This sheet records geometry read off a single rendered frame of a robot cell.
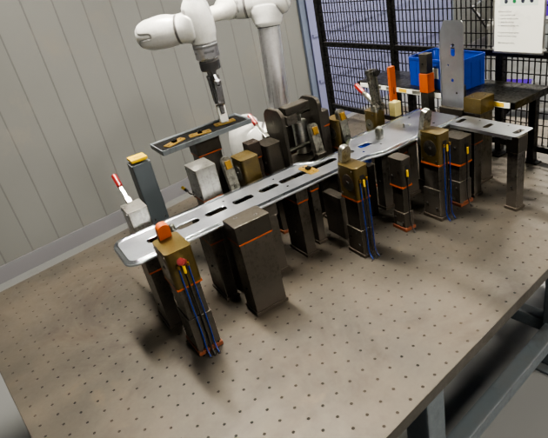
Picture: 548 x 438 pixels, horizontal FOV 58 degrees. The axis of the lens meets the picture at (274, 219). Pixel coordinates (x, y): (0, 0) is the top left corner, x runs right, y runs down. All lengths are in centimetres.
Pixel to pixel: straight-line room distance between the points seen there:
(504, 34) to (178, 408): 187
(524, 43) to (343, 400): 159
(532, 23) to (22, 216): 336
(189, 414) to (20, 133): 286
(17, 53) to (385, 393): 326
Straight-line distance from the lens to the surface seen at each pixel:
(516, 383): 201
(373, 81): 210
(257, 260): 151
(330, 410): 130
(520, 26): 230
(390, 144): 188
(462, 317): 151
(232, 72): 460
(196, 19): 184
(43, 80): 391
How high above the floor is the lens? 169
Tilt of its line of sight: 28 degrees down
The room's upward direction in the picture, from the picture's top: 13 degrees counter-clockwise
